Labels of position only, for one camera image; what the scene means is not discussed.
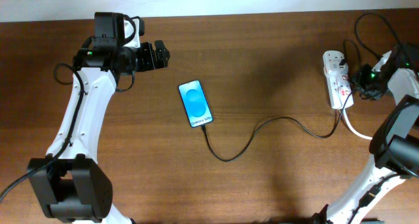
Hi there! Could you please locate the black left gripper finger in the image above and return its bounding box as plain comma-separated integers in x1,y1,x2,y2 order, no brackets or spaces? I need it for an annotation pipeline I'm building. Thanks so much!
155,52,169,69
155,40,170,59

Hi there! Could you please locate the blue Galaxy smartphone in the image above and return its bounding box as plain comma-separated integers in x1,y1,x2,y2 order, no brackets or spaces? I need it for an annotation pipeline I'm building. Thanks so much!
178,80,213,128

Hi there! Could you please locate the black USB charging cable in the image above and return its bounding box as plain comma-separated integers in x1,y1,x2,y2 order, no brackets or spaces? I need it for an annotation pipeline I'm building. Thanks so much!
200,39,362,163

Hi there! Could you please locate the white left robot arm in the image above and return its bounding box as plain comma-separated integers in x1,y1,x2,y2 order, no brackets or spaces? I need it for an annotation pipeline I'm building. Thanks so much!
27,12,170,223

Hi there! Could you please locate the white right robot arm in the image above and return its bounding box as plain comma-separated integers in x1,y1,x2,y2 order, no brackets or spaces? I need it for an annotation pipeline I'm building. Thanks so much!
310,43,418,223

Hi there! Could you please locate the white USB charger adapter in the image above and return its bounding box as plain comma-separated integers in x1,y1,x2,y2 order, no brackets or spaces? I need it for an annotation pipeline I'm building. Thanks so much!
323,58,348,78

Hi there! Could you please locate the white power strip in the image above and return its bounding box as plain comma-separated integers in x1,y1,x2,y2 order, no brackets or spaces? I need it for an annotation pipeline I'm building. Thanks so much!
323,50,354,110

